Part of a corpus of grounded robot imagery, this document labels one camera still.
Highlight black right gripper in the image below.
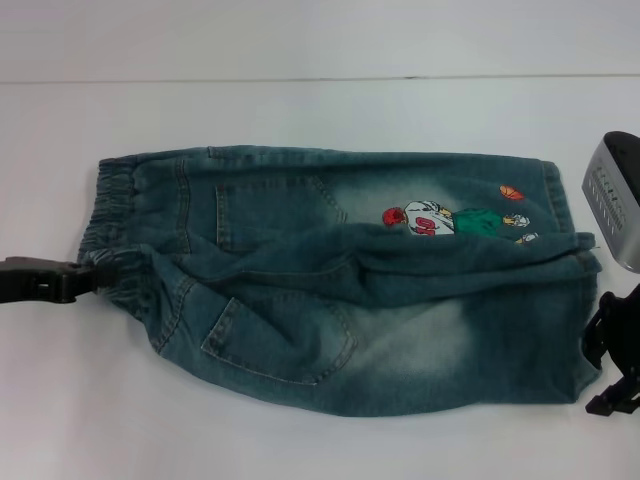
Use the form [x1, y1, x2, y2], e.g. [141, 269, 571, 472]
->
[582, 282, 640, 417]

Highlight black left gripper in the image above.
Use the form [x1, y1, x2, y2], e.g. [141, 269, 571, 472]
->
[0, 255, 122, 305]

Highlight blue denim shorts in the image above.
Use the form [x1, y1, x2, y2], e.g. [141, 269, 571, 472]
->
[77, 144, 606, 419]

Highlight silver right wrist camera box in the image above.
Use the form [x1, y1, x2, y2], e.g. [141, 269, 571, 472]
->
[579, 130, 640, 274]

